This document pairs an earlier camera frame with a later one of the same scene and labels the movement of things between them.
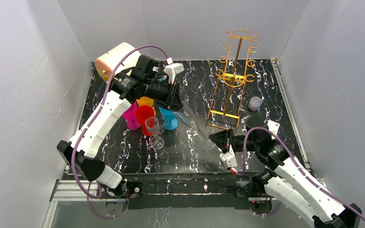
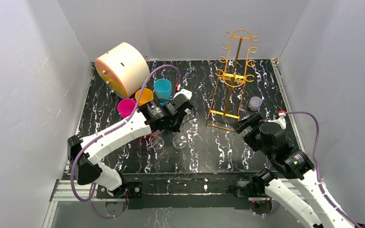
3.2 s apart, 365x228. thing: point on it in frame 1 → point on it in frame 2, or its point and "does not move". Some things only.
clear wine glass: x=187 y=115 → x=179 y=142
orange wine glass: x=146 y=101 does not move
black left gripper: x=175 y=95 → x=176 y=122
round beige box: x=105 y=64 does not move
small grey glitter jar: x=254 y=103 does not move
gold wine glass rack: x=225 y=109 does not move
